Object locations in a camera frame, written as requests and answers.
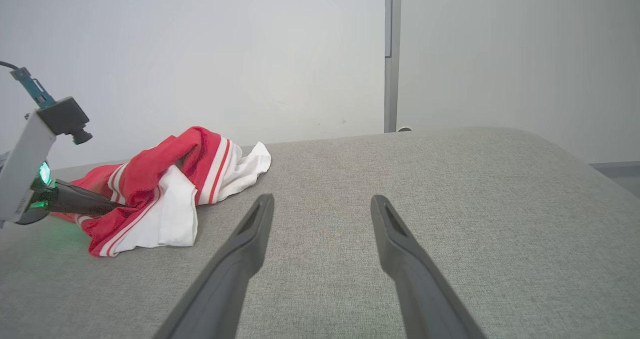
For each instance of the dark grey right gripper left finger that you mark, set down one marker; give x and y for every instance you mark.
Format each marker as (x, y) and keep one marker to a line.
(240, 259)

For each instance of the red and white jersey garment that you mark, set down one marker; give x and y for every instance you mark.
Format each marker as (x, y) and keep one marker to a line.
(145, 179)

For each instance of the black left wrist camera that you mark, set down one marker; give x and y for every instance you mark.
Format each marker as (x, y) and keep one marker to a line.
(62, 116)

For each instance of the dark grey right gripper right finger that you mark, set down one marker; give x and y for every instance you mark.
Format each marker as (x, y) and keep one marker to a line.
(410, 269)

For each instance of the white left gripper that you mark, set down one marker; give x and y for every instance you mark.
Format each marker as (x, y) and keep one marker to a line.
(22, 169)

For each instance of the grey wall post strip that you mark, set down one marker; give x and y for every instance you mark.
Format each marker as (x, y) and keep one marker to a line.
(392, 54)

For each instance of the grey fabric sofa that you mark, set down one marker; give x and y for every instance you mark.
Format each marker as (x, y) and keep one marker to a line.
(450, 204)

